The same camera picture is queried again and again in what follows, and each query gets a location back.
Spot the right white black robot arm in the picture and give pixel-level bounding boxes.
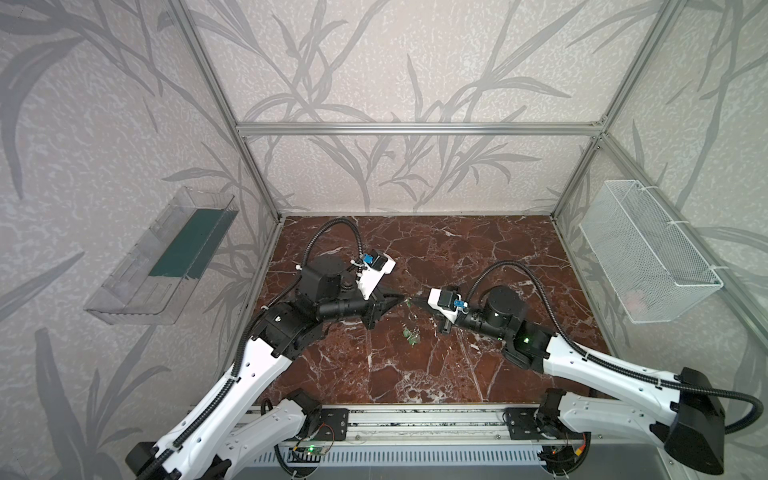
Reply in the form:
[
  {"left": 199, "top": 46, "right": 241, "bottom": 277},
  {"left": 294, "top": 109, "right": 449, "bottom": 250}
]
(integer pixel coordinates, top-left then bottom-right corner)
[{"left": 413, "top": 286, "right": 725, "bottom": 475}]

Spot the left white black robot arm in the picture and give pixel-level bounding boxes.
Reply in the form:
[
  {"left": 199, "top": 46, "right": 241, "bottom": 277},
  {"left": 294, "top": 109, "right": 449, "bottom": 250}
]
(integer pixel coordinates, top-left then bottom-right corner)
[{"left": 126, "top": 251, "right": 404, "bottom": 479}]

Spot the green circuit board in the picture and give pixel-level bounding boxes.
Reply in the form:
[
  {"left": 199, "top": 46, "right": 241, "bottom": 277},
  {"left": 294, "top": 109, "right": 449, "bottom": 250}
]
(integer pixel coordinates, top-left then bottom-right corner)
[{"left": 289, "top": 444, "right": 332, "bottom": 463}]

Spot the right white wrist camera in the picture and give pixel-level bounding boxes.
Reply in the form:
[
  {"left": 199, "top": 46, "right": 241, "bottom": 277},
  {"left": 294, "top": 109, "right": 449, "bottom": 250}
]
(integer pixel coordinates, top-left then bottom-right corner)
[{"left": 427, "top": 288, "right": 469, "bottom": 324}]

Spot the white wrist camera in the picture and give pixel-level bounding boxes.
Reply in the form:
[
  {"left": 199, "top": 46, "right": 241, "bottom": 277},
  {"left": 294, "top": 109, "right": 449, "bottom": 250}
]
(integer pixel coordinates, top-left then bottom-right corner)
[
  {"left": 427, "top": 288, "right": 469, "bottom": 324},
  {"left": 357, "top": 250, "right": 396, "bottom": 300}
]

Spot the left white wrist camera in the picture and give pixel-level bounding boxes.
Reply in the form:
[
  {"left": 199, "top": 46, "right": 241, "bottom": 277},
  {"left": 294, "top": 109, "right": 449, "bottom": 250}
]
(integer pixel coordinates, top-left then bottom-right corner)
[{"left": 357, "top": 250, "right": 396, "bottom": 300}]

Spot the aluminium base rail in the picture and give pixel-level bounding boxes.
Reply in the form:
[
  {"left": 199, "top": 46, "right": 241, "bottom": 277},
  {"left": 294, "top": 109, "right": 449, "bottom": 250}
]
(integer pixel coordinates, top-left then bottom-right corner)
[{"left": 173, "top": 403, "right": 679, "bottom": 448}]

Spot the white wire mesh basket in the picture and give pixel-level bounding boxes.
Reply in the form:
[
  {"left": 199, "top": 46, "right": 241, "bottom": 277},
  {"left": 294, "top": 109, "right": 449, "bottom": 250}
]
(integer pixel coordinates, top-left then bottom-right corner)
[{"left": 580, "top": 180, "right": 724, "bottom": 324}]

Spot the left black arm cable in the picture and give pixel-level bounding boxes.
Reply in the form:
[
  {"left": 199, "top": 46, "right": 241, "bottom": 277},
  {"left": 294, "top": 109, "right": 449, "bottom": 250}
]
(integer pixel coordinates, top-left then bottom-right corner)
[{"left": 134, "top": 217, "right": 366, "bottom": 480}]

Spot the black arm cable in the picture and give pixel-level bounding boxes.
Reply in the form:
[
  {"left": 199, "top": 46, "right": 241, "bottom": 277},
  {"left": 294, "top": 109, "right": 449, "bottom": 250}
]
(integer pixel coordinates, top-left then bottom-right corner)
[
  {"left": 464, "top": 260, "right": 765, "bottom": 475},
  {"left": 134, "top": 217, "right": 366, "bottom": 480}
]

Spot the clear plastic wall bin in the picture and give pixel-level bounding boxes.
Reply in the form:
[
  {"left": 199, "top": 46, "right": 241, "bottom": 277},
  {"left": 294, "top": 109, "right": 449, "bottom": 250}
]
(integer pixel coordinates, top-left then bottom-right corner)
[{"left": 84, "top": 187, "right": 239, "bottom": 326}]

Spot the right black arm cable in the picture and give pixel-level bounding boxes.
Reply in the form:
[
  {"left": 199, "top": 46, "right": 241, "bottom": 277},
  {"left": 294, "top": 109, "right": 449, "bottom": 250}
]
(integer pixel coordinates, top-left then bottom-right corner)
[{"left": 464, "top": 260, "right": 765, "bottom": 475}]

